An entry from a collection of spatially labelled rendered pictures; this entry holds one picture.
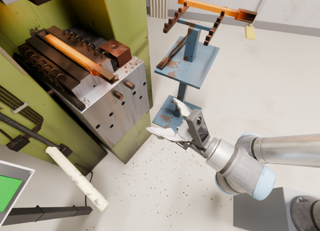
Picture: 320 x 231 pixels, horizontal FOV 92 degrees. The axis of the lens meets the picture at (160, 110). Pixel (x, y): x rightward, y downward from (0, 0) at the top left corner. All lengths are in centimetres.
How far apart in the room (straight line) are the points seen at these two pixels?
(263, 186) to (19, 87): 84
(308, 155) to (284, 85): 194
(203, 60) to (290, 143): 72
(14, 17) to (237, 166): 108
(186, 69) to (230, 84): 116
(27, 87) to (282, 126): 204
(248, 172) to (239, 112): 144
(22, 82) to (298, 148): 90
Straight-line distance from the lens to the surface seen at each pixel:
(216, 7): 102
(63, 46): 84
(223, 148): 47
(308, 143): 54
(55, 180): 170
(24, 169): 60
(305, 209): 99
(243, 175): 48
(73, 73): 72
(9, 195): 60
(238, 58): 249
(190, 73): 98
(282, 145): 57
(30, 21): 108
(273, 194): 109
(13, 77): 75
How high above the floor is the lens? 144
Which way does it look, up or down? 59 degrees down
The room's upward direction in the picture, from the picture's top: straight up
